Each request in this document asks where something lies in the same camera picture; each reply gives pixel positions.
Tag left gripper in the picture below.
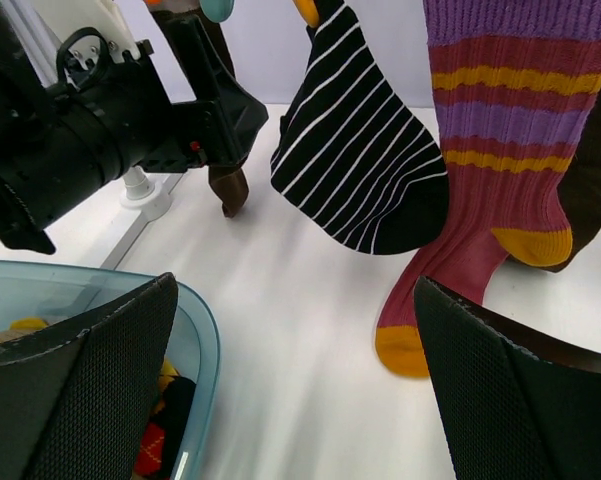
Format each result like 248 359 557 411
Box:
0 14 173 253

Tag white drying rack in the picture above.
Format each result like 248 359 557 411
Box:
0 1 182 269

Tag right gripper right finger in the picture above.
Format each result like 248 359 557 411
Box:
414 277 601 479

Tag brown striped sock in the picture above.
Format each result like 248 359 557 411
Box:
146 1 255 218

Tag pile of socks in basket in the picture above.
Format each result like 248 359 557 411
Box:
0 318 196 479

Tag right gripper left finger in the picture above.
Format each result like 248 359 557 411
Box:
0 273 178 479

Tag teal plastic basket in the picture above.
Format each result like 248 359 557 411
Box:
0 261 220 479

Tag black white striped sock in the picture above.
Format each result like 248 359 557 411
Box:
270 1 449 255

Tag purple red striped sock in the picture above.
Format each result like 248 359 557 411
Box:
375 1 601 378

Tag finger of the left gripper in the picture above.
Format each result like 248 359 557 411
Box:
152 13 268 168

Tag round white clip hanger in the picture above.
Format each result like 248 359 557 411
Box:
145 0 320 27

